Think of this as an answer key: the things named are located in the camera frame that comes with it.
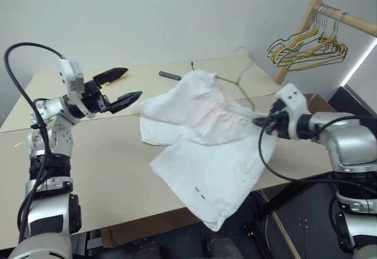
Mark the black table leg frame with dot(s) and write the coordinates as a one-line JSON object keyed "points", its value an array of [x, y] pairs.
{"points": [[282, 200]]}

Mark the white shirt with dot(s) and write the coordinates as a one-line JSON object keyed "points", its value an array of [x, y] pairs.
{"points": [[212, 141]]}

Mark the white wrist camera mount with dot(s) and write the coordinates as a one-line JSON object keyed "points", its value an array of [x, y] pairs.
{"points": [[72, 76], [291, 95]]}

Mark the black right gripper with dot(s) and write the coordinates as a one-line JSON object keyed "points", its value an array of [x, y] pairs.
{"points": [[279, 123]]}

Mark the black panel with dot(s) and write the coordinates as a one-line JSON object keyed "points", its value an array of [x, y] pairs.
{"points": [[353, 100]]}

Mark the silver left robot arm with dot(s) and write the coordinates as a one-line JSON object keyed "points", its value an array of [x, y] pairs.
{"points": [[60, 135]]}

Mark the small white scrap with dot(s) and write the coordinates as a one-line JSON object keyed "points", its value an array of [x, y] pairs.
{"points": [[17, 145]]}

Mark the brown cardboard sheet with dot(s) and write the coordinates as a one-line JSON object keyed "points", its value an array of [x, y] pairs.
{"points": [[147, 229]]}

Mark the wooden clothes rack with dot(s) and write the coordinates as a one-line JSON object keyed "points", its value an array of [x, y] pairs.
{"points": [[297, 38]]}

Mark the dark rounded shape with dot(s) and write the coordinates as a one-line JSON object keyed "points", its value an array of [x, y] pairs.
{"points": [[144, 250], [221, 245]]}

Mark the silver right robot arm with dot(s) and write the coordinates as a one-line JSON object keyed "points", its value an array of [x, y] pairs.
{"points": [[347, 141]]}

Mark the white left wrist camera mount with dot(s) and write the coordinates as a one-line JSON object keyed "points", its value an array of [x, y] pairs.
{"points": [[72, 76]]}

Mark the grey cylindrical marker pen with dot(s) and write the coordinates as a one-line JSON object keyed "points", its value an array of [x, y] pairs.
{"points": [[169, 75]]}

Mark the brown cardboard box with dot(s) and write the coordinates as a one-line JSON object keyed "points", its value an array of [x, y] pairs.
{"points": [[319, 103]]}

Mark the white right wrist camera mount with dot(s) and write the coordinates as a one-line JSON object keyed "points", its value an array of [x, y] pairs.
{"points": [[291, 95]]}

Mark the black base cabinet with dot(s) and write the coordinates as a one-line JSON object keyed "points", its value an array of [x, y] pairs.
{"points": [[309, 226]]}

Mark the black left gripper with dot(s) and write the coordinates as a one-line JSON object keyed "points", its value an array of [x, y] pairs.
{"points": [[94, 98]]}

